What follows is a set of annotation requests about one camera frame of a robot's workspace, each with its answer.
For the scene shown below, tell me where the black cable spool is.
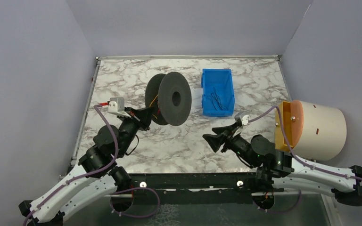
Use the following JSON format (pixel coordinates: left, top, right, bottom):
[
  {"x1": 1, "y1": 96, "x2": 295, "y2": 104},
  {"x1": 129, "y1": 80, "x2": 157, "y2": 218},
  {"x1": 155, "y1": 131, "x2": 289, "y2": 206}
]
[{"x1": 145, "y1": 72, "x2": 192, "y2": 126}]

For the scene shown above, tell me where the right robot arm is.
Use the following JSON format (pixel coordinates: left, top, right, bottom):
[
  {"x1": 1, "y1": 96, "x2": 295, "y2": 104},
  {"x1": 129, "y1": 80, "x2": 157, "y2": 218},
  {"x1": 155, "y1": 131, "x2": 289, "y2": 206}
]
[{"x1": 202, "y1": 123, "x2": 362, "y2": 206}]

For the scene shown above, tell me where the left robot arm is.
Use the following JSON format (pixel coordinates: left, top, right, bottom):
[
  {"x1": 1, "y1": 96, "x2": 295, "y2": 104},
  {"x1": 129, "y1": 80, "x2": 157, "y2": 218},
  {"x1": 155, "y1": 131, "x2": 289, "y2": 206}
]
[{"x1": 19, "y1": 105, "x2": 155, "y2": 226}]

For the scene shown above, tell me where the blue plastic bin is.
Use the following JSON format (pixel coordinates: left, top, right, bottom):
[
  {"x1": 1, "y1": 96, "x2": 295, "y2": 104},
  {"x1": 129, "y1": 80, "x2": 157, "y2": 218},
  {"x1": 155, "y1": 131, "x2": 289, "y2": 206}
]
[{"x1": 201, "y1": 68, "x2": 235, "y2": 117}]

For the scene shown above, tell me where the white cylindrical container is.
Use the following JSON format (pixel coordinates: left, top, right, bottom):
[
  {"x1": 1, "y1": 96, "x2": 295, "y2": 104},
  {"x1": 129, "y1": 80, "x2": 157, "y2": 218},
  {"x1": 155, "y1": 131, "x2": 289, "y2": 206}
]
[{"x1": 274, "y1": 100, "x2": 347, "y2": 161}]

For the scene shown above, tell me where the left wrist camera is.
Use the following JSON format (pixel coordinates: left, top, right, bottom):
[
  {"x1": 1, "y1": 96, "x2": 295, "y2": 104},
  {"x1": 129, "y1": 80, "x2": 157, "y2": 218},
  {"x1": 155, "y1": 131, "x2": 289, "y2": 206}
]
[{"x1": 107, "y1": 97, "x2": 125, "y2": 115}]

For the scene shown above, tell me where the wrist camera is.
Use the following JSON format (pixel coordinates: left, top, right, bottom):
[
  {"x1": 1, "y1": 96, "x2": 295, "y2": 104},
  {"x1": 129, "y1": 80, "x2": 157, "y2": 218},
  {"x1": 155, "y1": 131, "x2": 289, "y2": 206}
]
[
  {"x1": 232, "y1": 112, "x2": 250, "y2": 137},
  {"x1": 107, "y1": 97, "x2": 125, "y2": 115}
]

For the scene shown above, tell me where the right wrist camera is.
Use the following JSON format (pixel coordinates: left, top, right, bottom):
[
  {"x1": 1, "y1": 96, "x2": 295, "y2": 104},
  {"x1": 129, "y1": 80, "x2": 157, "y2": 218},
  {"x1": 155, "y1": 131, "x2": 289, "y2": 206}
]
[{"x1": 232, "y1": 112, "x2": 250, "y2": 137}]

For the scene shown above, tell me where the black cable in bin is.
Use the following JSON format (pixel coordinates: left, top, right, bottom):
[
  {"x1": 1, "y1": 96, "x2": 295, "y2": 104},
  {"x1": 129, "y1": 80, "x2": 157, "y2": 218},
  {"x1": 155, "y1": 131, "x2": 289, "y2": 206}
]
[{"x1": 209, "y1": 87, "x2": 227, "y2": 110}]

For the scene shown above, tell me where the black front frame rail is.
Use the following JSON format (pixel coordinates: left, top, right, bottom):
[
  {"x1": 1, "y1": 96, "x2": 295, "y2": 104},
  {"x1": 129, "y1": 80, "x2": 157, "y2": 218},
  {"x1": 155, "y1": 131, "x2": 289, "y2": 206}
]
[{"x1": 99, "y1": 172, "x2": 288, "y2": 207}]

